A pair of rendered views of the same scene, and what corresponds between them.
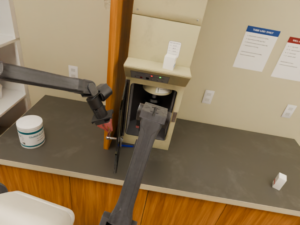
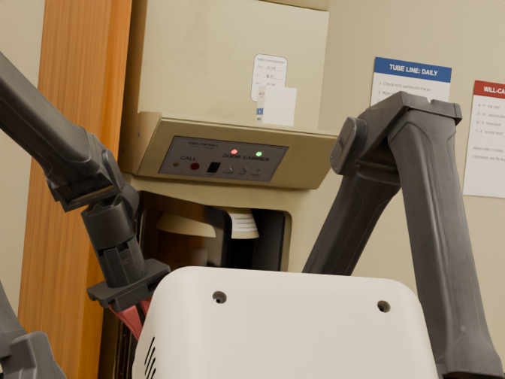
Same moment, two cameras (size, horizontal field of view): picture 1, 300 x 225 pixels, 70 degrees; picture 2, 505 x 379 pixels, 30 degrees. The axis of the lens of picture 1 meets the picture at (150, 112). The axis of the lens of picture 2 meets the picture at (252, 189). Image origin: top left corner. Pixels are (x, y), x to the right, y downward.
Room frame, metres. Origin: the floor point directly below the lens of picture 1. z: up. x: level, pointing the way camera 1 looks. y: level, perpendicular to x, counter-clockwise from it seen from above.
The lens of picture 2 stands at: (-0.37, 0.58, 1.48)
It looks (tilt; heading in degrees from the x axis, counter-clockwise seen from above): 3 degrees down; 336
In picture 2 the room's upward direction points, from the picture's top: 6 degrees clockwise
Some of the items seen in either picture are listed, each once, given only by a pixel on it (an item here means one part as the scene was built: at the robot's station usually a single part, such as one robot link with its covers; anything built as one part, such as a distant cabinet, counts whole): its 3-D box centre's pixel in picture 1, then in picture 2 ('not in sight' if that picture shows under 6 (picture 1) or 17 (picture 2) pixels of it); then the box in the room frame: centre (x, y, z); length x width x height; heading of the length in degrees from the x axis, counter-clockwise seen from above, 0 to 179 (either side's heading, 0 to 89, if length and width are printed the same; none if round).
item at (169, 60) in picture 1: (169, 61); (276, 106); (1.00, -0.05, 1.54); 0.05 x 0.05 x 0.06; 79
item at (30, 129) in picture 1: (31, 131); not in sight; (0.92, 0.65, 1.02); 0.13 x 0.13 x 0.15
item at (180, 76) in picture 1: (156, 75); (242, 153); (1.00, 0.00, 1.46); 0.32 x 0.12 x 0.10; 91
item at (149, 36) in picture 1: (154, 84); (193, 224); (1.18, 0.00, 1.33); 0.32 x 0.25 x 0.77; 91
